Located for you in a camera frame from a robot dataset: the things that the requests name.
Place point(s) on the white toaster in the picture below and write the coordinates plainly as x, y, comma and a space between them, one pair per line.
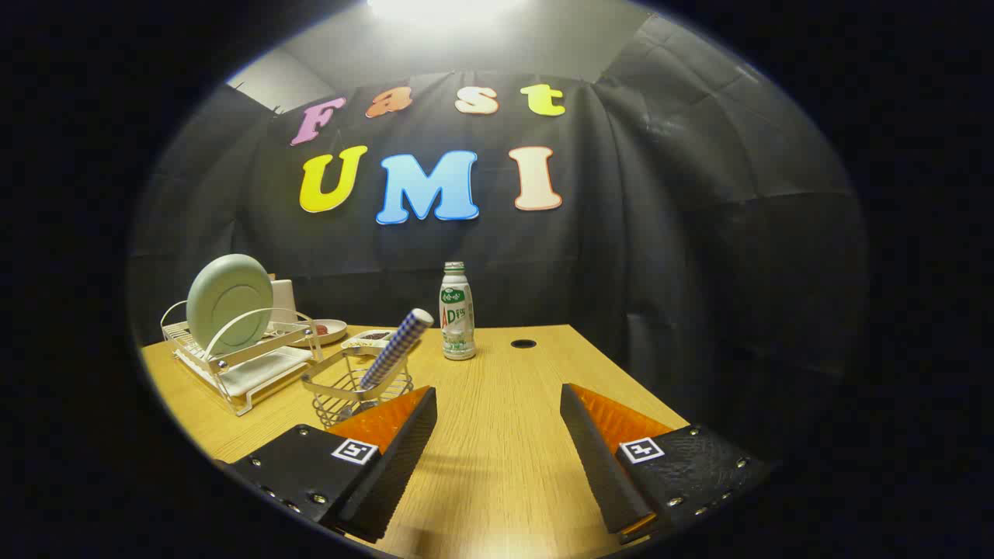
283, 299

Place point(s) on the white and green drink bottle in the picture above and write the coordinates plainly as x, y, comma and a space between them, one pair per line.
457, 318

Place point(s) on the pale green plate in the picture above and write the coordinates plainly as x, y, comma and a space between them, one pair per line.
225, 299

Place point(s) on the black backdrop cloth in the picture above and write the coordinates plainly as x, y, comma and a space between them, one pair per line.
660, 233

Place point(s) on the pink plate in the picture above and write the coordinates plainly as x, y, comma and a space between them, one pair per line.
335, 332

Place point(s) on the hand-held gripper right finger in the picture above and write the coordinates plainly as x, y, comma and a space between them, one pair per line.
598, 466

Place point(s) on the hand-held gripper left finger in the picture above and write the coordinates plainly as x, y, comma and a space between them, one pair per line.
392, 466

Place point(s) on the white divided tray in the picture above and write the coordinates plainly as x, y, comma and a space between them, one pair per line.
357, 340

